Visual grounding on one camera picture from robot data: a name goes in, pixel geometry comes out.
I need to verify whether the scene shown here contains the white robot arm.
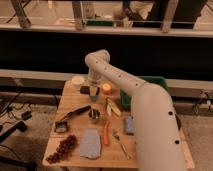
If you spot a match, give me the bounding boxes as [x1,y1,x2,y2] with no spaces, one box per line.
[85,50,187,171]

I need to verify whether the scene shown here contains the white plastic cup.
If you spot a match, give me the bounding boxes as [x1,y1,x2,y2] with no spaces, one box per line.
[71,75,85,89]

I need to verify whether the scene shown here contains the orange fruit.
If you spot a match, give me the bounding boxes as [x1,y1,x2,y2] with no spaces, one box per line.
[102,83,112,94]

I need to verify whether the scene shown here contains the green plastic tray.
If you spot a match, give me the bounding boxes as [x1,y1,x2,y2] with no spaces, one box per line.
[120,76,168,111]

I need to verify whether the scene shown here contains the orange carrot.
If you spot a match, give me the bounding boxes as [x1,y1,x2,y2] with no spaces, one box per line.
[103,121,110,146]

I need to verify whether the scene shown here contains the metal fork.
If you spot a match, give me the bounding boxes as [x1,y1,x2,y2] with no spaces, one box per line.
[113,130,131,160]

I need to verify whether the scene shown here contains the blue sponge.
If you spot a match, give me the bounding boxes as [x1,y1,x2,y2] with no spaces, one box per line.
[124,116,134,135]

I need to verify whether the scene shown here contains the blue folded cloth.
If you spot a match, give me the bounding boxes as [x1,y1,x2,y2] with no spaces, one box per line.
[80,129,101,159]

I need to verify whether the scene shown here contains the dark red grape bunch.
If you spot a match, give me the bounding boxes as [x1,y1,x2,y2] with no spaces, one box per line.
[46,135,77,164]

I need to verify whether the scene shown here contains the black cables on floor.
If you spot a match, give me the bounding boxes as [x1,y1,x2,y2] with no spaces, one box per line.
[0,91,33,134]

